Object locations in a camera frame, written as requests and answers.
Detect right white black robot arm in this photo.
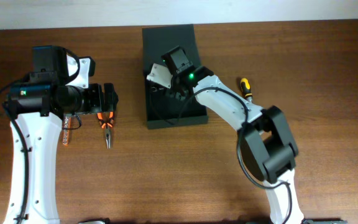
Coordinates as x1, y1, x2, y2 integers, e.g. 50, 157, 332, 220
162, 46, 305, 223

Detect orange black long-nose pliers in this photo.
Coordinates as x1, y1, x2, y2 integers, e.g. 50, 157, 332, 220
97, 111, 114, 149

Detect orange socket bit rail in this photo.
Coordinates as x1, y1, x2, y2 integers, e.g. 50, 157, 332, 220
62, 116, 71, 146

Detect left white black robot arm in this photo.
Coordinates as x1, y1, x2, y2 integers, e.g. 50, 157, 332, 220
2, 45, 118, 223

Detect black open cardboard box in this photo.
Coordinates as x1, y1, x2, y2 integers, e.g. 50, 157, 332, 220
142, 24, 208, 129

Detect yellow black stubby screwdriver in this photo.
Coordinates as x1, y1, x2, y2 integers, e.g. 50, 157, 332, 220
240, 78, 253, 103

